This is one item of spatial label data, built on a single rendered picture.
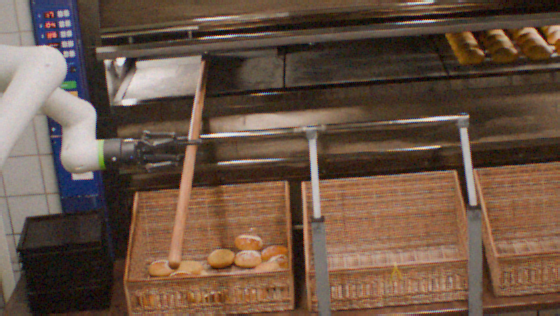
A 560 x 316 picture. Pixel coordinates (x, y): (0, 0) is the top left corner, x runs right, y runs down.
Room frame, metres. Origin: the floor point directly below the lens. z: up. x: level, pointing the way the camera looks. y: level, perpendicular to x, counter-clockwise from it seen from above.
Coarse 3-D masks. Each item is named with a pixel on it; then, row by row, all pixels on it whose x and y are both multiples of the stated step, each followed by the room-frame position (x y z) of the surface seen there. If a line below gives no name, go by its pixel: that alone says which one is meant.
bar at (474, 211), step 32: (288, 128) 3.32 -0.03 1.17; (320, 128) 3.30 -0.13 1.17; (352, 128) 3.30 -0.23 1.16; (384, 128) 3.30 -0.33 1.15; (320, 224) 3.08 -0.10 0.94; (480, 224) 3.06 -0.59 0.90; (320, 256) 3.08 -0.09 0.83; (480, 256) 3.06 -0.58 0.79; (320, 288) 3.08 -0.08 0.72; (480, 288) 3.06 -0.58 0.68
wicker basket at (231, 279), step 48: (144, 192) 3.69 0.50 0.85; (192, 192) 3.68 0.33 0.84; (240, 192) 3.67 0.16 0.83; (288, 192) 3.63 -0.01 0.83; (144, 240) 3.65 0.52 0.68; (288, 240) 3.35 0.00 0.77; (144, 288) 3.23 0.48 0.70; (192, 288) 3.23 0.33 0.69; (240, 288) 3.22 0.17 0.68; (288, 288) 3.35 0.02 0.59
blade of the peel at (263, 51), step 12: (240, 48) 4.30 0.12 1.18; (252, 48) 4.29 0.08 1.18; (264, 48) 4.27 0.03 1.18; (276, 48) 4.17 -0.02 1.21; (144, 60) 4.26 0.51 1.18; (156, 60) 4.16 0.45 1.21; (168, 60) 4.16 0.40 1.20; (180, 60) 4.16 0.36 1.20; (192, 60) 4.16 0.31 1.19; (216, 60) 4.16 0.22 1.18; (228, 60) 4.16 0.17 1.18
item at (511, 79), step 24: (504, 72) 3.69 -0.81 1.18; (528, 72) 3.66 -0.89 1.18; (552, 72) 3.64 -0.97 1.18; (168, 96) 3.76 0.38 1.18; (192, 96) 3.73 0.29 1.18; (216, 96) 3.70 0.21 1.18; (240, 96) 3.69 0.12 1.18; (264, 96) 3.68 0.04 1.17; (288, 96) 3.68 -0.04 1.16; (312, 96) 3.68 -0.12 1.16; (336, 96) 3.67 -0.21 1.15; (360, 96) 3.67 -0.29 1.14
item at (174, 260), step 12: (204, 72) 3.91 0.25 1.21; (204, 84) 3.77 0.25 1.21; (192, 120) 3.38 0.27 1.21; (192, 132) 3.26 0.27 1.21; (192, 156) 3.05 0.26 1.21; (192, 168) 2.97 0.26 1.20; (180, 192) 2.78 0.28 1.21; (180, 204) 2.69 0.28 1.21; (180, 216) 2.61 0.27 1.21; (180, 228) 2.54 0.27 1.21; (180, 240) 2.48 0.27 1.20; (180, 252) 2.42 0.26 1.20; (168, 264) 2.36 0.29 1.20; (180, 264) 2.37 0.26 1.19
